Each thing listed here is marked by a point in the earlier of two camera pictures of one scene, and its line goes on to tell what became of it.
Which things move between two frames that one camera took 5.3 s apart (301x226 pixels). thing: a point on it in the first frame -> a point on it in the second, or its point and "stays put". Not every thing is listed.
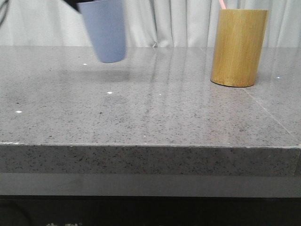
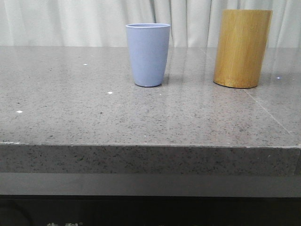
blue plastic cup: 106,21 -> 149,44
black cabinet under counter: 149,210 stays put
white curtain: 148,23 stays put
